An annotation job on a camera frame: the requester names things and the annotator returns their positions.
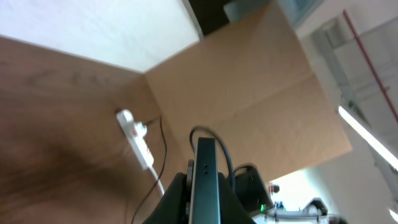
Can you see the white USB charger plug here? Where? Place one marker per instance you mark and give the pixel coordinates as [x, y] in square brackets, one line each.
[140, 130]

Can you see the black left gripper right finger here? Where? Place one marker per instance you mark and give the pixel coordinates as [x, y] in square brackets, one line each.
[232, 212]

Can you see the white power strip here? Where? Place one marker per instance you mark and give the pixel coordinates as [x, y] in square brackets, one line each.
[138, 145]

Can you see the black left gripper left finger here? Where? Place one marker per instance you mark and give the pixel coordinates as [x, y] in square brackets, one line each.
[172, 206]

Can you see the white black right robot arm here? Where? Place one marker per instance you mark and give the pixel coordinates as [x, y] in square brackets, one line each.
[255, 197]

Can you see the brown cardboard panel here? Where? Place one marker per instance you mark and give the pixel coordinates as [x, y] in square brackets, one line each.
[251, 83]

